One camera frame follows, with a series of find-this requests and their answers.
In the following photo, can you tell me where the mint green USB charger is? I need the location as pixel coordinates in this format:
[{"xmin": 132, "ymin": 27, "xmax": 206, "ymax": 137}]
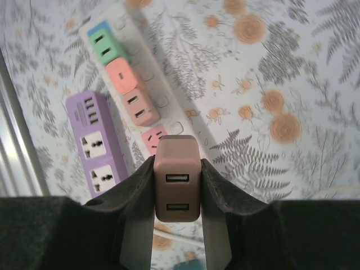
[{"xmin": 89, "ymin": 28, "xmax": 127, "ymax": 65}]

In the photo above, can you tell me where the teal USB charger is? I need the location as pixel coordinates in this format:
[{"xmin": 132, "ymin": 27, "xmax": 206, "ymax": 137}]
[{"xmin": 86, "ymin": 21, "xmax": 113, "ymax": 39}]

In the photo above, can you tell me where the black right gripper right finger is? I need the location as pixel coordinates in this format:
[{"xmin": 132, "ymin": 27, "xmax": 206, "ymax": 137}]
[{"xmin": 200, "ymin": 158, "xmax": 360, "ymax": 270}]

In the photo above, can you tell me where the white power cable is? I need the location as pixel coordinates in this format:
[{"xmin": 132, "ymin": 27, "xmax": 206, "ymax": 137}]
[{"xmin": 153, "ymin": 229, "xmax": 205, "ymax": 250}]

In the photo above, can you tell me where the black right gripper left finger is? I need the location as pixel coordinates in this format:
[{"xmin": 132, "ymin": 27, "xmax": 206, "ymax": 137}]
[{"xmin": 0, "ymin": 156, "xmax": 156, "ymax": 270}]

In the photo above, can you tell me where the floral print table cover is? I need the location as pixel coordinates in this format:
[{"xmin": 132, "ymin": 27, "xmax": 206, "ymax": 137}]
[{"xmin": 0, "ymin": 0, "xmax": 360, "ymax": 270}]

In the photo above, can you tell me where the teal triangular power strip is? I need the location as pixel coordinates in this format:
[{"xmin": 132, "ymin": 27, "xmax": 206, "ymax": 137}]
[{"xmin": 171, "ymin": 260, "xmax": 208, "ymax": 270}]

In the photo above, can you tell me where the brown pink USB charger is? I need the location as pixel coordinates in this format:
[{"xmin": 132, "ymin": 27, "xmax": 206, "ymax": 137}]
[
  {"xmin": 120, "ymin": 88, "xmax": 161, "ymax": 127},
  {"xmin": 153, "ymin": 134, "xmax": 203, "ymax": 223}
]

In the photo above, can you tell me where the aluminium front rail base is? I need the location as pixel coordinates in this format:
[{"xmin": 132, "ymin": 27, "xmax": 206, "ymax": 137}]
[{"xmin": 0, "ymin": 46, "xmax": 53, "ymax": 197}]

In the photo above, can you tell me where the purple power strip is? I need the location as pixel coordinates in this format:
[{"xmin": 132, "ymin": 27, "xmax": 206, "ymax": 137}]
[{"xmin": 65, "ymin": 91, "xmax": 133, "ymax": 199}]

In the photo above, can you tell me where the salmon orange USB charger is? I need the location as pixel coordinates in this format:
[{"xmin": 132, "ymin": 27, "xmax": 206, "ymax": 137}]
[{"xmin": 105, "ymin": 57, "xmax": 139, "ymax": 95}]

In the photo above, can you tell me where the white multi-socket power strip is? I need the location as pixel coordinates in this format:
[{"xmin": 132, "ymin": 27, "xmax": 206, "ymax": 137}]
[{"xmin": 78, "ymin": 3, "xmax": 219, "ymax": 158}]

